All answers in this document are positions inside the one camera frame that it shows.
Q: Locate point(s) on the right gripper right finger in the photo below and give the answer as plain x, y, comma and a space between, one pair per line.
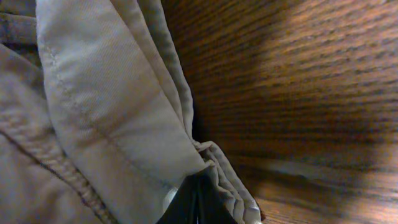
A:
211, 209

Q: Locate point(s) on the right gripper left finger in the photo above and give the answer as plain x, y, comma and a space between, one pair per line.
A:
183, 207

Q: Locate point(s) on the beige cargo shorts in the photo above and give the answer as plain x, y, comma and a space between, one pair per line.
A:
96, 117

